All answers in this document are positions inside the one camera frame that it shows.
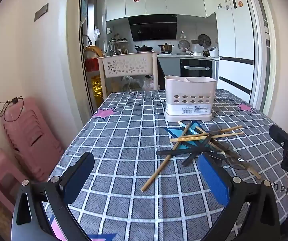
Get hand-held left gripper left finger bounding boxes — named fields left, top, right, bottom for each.
left=11, top=152, right=95, bottom=241

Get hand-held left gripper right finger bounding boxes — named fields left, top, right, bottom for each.
left=197, top=153, right=281, bottom=241

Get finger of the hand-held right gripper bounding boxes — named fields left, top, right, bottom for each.
left=269, top=124, right=288, bottom=148

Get gold dotted bamboo chopstick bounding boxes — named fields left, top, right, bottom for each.
left=170, top=131, right=245, bottom=142

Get blue patterned bamboo chopstick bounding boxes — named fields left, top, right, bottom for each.
left=195, top=126, right=211, bottom=137

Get black spoons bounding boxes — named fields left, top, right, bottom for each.
left=177, top=121, right=262, bottom=180

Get white plastic utensil holder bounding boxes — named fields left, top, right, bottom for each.
left=164, top=75, right=217, bottom=123

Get stack of pink plastic stools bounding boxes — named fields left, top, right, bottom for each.
left=2, top=97, right=65, bottom=182

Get grey checked star tablecloth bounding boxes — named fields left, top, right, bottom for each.
left=42, top=89, right=288, bottom=241

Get gold foil wrap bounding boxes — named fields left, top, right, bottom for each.
left=91, top=74, right=103, bottom=99

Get white refrigerator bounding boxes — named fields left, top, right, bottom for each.
left=215, top=0, right=256, bottom=101

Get plastic bags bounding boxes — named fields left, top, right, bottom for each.
left=122, top=75, right=157, bottom=91

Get red box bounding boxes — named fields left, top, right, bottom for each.
left=85, top=58, right=100, bottom=72

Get white flower-cutout plastic chair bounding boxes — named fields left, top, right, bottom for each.
left=97, top=51, right=159, bottom=101

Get round steamer rack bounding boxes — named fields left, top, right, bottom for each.
left=178, top=39, right=190, bottom=52
left=198, top=34, right=212, bottom=47

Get gold round tray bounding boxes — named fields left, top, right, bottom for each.
left=84, top=46, right=103, bottom=60

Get white kitchen counter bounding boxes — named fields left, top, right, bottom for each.
left=156, top=53, right=219, bottom=61

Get seasoning rack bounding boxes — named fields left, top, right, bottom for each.
left=116, top=39, right=129, bottom=55

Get steel cooking pot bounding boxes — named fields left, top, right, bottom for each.
left=158, top=43, right=175, bottom=52

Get black wok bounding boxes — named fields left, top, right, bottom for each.
left=134, top=45, right=154, bottom=53

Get black range hood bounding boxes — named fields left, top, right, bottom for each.
left=128, top=14, right=178, bottom=42

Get white upper kitchen cabinets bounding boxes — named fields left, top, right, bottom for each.
left=106, top=0, right=207, bottom=22

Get white sliding door frame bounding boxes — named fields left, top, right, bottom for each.
left=249, top=0, right=272, bottom=108

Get thin black cable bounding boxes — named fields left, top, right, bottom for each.
left=0, top=96, right=24, bottom=121

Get grey wall switch panel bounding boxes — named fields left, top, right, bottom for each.
left=34, top=3, right=49, bottom=22

